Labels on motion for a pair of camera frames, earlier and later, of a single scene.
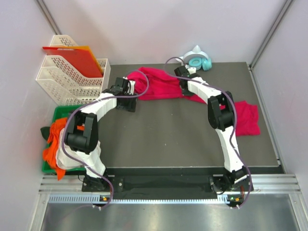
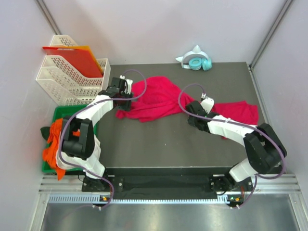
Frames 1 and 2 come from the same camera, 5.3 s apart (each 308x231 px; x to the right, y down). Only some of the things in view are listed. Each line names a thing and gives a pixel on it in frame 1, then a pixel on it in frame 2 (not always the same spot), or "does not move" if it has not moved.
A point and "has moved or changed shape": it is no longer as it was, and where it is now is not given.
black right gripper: (185, 93) → (190, 121)
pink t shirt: (153, 83) has moved or changed shape
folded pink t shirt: (247, 119) does not move
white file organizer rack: (59, 80) does not move
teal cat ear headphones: (197, 59) does not move
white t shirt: (93, 159) does not move
